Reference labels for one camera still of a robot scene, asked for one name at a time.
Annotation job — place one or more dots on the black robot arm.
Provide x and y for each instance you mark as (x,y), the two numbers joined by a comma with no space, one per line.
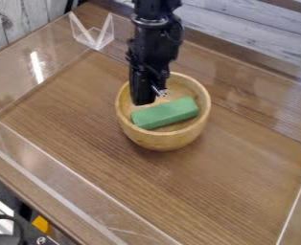
(152,9)

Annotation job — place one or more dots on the green rectangular block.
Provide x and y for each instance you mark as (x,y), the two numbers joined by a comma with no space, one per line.
(166,113)

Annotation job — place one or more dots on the clear acrylic tray wall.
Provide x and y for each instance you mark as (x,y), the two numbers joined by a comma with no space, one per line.
(78,207)

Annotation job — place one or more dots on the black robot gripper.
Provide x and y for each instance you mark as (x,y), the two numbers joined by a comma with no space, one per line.
(153,48)

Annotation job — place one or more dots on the brown wooden bowl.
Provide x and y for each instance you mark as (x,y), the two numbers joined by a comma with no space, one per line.
(180,134)

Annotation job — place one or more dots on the clear acrylic corner bracket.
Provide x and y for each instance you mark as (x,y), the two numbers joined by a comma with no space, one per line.
(95,38)

